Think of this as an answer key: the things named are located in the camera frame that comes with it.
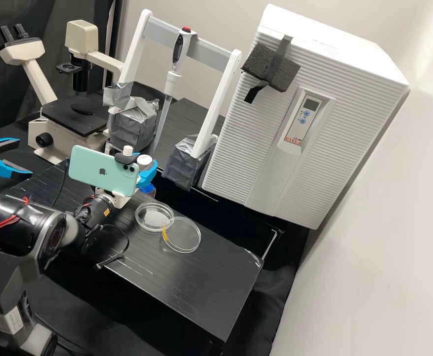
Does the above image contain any black cable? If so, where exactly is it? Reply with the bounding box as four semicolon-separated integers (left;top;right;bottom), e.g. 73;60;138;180
95;223;130;270
51;158;72;209

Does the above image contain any pipette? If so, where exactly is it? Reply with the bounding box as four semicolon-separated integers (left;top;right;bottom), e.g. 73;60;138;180
151;26;197;155

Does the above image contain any white pipette stand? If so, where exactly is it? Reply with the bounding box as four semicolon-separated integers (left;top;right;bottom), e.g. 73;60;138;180
106;9;244;161

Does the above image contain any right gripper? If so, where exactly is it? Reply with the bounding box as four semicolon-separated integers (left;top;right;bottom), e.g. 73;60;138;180
94;161;158;210

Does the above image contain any petri dish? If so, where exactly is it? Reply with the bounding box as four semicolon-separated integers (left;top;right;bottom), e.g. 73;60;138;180
134;201;175;233

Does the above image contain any grey taped block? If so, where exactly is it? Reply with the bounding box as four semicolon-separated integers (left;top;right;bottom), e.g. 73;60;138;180
103;83;159;150
162;134;219;192

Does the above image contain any petri dish lid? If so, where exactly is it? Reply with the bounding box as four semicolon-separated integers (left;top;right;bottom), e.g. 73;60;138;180
160;216;202;254

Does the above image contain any incubator door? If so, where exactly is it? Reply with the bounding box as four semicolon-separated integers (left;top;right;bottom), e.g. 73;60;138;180
201;23;338;230

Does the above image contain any white incubator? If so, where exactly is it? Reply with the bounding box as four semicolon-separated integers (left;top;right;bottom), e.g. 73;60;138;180
254;3;411;230

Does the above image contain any right wrist camera phone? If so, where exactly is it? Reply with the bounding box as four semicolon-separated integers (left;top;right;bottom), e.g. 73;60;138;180
69;144;153;198

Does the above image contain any black platform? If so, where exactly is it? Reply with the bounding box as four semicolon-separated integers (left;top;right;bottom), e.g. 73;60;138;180
148;97;285;266
8;161;265;345

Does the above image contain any cream microscope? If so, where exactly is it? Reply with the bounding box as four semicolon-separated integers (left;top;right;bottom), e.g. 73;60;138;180
0;20;129;166

